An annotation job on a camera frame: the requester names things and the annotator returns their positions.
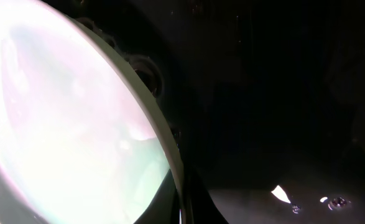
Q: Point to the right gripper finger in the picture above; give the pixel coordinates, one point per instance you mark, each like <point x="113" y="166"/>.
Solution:
<point x="165" y="206"/>

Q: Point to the mint green plate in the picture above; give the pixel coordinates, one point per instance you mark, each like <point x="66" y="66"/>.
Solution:
<point x="82" y="139"/>

